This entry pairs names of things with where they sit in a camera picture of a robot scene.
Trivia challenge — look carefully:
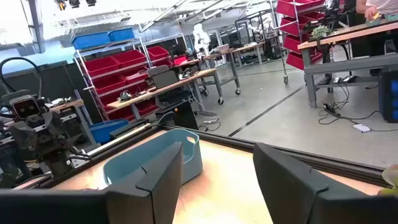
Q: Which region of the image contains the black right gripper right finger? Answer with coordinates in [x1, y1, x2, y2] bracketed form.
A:
[252, 142, 368, 224]

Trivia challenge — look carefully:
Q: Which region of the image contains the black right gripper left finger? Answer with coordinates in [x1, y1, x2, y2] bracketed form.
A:
[104, 141, 184, 224]

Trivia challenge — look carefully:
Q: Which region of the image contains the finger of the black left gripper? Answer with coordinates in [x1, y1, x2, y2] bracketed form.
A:
[43, 111, 67, 142]
[9, 120, 34, 150]

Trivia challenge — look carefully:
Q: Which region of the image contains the slate blue plastic bin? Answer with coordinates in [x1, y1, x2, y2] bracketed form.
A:
[103, 128, 203, 187]

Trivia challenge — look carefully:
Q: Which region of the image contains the small wooden workbench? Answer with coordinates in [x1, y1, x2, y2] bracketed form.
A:
[46, 98, 98, 146]

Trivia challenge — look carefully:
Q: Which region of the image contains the black partition panel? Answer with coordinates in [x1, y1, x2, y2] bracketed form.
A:
[40, 60, 94, 103]

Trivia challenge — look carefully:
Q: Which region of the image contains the blue floor tote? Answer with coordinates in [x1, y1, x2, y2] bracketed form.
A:
[89, 118, 130, 145]

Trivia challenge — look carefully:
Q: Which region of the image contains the red storage bin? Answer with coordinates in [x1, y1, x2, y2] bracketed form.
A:
[279, 12, 326, 37]
[282, 32, 312, 55]
[123, 67, 150, 84]
[136, 99, 159, 116]
[146, 45, 170, 62]
[111, 49, 147, 68]
[92, 73, 127, 95]
[172, 54, 189, 66]
[285, 51, 323, 71]
[276, 0, 326, 18]
[83, 55, 121, 78]

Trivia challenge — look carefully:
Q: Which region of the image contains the black computer case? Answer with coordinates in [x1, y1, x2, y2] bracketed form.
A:
[154, 100, 200, 131]

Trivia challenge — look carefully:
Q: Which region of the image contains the blue storage bin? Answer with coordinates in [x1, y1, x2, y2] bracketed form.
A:
[107, 27, 136, 43]
[70, 30, 112, 50]

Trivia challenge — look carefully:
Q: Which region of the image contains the black power strip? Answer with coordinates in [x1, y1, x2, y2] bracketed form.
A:
[322, 103, 342, 118]

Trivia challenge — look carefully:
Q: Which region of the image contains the white power adapter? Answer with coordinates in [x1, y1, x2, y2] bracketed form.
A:
[352, 123, 373, 134]

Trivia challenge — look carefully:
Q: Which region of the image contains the grey steel column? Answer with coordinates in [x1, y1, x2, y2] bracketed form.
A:
[27, 0, 47, 54]

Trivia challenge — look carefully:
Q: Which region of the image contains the wooden rolling workbench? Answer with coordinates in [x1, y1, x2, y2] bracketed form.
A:
[203, 42, 266, 96]
[106, 67, 225, 121]

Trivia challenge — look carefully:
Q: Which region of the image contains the rolling metal bin rack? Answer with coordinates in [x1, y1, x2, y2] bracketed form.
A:
[269, 0, 326, 85]

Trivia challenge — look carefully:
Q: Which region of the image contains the black equipment case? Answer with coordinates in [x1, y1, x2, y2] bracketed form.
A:
[146, 64, 180, 90]

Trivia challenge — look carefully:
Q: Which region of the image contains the black computer tower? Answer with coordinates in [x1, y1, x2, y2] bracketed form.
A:
[377, 66, 398, 124]

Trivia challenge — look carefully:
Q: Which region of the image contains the large white robot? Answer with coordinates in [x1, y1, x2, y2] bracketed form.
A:
[192, 23, 212, 57]

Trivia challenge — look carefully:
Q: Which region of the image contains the small green desk plant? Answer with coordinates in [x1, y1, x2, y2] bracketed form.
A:
[310, 25, 330, 40]

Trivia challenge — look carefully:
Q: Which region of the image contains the grey framed wooden workbench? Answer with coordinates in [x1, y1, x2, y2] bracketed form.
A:
[297, 21, 398, 109]

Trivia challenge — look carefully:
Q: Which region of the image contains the person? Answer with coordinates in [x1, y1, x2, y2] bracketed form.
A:
[355, 0, 398, 21]

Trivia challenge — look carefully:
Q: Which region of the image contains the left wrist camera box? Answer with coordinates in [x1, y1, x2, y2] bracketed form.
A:
[8, 94, 44, 121]

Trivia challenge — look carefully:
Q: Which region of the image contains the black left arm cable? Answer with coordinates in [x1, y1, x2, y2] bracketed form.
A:
[0, 57, 44, 100]

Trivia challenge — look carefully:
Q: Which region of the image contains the black aluminium table frame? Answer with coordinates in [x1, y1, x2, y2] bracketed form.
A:
[12, 123, 391, 190]

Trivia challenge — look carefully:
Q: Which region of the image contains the metal wire shelf rack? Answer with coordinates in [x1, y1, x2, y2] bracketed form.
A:
[73, 33, 190, 123]

